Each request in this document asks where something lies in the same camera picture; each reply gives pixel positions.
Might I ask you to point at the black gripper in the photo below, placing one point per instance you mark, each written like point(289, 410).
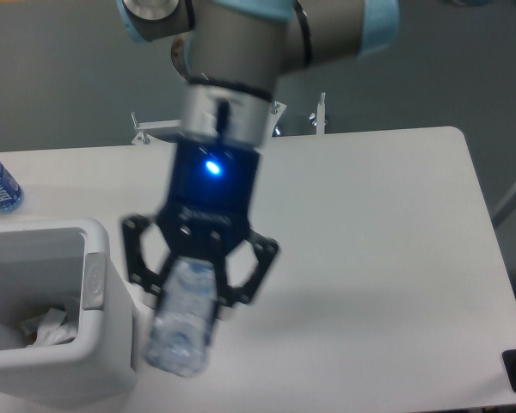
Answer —
point(206, 216)

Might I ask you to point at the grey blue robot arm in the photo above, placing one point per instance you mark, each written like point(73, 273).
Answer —
point(238, 51)

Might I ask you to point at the white green wrapper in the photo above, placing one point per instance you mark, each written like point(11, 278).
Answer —
point(59, 324)

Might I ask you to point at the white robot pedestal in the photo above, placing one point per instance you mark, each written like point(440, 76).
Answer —
point(179, 51)

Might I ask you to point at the crushed clear plastic bottle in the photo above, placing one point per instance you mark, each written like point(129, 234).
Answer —
point(180, 333)

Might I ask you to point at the white trash can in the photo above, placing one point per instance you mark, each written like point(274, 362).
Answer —
point(41, 263)

